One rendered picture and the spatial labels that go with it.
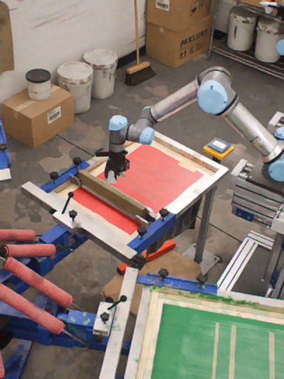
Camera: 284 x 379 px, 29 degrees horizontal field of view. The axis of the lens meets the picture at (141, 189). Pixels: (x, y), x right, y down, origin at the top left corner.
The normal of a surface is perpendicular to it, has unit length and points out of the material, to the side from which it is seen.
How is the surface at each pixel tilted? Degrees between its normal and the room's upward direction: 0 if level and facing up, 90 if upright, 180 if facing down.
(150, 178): 0
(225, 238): 0
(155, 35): 89
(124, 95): 0
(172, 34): 88
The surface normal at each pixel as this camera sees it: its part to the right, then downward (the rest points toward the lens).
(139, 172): 0.06, -0.75
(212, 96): -0.35, 0.53
